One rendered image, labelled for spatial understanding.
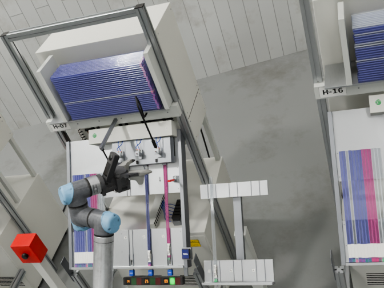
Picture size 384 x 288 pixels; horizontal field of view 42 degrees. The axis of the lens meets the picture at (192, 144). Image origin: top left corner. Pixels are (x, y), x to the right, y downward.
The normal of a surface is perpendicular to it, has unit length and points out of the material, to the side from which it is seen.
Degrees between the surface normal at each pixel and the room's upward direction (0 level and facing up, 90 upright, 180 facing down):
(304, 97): 0
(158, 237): 44
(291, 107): 0
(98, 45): 90
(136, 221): 0
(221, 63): 90
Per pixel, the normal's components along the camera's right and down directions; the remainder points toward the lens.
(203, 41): 0.03, 0.60
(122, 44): -0.20, 0.64
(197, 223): -0.29, -0.76
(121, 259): -0.35, -0.10
